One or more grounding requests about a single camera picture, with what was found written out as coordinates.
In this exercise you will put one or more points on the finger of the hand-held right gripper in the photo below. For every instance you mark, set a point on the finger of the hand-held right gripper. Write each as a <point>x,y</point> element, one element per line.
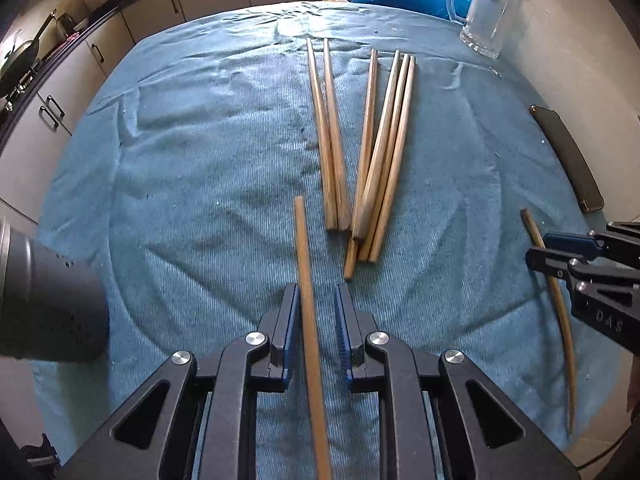
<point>575,245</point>
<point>600,305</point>

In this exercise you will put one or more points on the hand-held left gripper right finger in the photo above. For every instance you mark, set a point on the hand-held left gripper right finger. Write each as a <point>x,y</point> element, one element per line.
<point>342,330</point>

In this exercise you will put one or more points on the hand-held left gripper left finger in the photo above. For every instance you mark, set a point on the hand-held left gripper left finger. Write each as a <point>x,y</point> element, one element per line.
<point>291,330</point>

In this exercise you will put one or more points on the wooden chopstick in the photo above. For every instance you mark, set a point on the wooden chopstick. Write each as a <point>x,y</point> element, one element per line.
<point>570,385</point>
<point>306,280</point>

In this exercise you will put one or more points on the bunch of wooden chopsticks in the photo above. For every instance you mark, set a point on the bunch of wooden chopsticks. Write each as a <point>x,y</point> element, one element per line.
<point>337,215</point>

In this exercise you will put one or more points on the grey perforated chopstick holder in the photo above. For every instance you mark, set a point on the grey perforated chopstick holder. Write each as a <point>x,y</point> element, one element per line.
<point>45,300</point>

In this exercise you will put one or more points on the blue towel cloth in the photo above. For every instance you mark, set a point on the blue towel cloth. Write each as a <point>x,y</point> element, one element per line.
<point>200,160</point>

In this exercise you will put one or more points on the clear glass mug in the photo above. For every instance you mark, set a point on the clear glass mug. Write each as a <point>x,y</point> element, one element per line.
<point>487,15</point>

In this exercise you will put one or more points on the kitchen base cabinets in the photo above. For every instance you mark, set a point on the kitchen base cabinets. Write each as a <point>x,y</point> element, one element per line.
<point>60,85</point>

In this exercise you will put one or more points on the black kitchen countertop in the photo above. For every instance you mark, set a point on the black kitchen countertop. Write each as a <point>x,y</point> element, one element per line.
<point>100,16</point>

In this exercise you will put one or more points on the black wok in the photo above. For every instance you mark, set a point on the black wok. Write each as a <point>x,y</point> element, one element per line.
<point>17,60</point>

